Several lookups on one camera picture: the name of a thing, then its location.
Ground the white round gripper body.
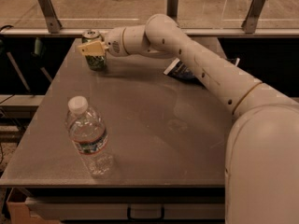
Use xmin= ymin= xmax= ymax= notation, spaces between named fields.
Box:
xmin=105 ymin=27 xmax=125 ymax=57

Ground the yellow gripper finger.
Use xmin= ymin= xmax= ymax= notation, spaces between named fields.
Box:
xmin=78 ymin=40 xmax=108 ymax=56

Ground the green soda can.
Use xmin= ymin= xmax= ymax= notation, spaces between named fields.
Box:
xmin=81 ymin=29 xmax=107 ymax=71

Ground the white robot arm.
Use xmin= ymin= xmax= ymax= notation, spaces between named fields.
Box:
xmin=78 ymin=14 xmax=299 ymax=224

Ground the blue Kettle chips bag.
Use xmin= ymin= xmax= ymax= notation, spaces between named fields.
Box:
xmin=163 ymin=57 xmax=241 ymax=83

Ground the clear plastic water bottle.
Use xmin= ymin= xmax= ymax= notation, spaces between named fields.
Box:
xmin=65 ymin=96 xmax=114 ymax=177

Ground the cardboard box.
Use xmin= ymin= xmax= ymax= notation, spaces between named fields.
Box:
xmin=7 ymin=189 xmax=60 ymax=224

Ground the left metal rail bracket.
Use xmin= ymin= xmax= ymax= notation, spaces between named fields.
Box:
xmin=37 ymin=0 xmax=62 ymax=34

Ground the metal rail bracket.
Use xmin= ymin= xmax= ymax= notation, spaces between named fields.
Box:
xmin=166 ymin=0 xmax=178 ymax=21
xmin=37 ymin=0 xmax=62 ymax=34
xmin=242 ymin=0 xmax=266 ymax=34

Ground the middle metal rail bracket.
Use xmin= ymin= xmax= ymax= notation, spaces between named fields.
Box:
xmin=166 ymin=0 xmax=178 ymax=21

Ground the horizontal metal rail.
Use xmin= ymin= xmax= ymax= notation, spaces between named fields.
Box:
xmin=0 ymin=27 xmax=299 ymax=38

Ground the right metal rail bracket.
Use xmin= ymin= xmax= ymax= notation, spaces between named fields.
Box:
xmin=242 ymin=0 xmax=266 ymax=34

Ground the grey drawer with black handle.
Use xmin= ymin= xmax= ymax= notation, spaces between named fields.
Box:
xmin=25 ymin=197 xmax=225 ymax=221

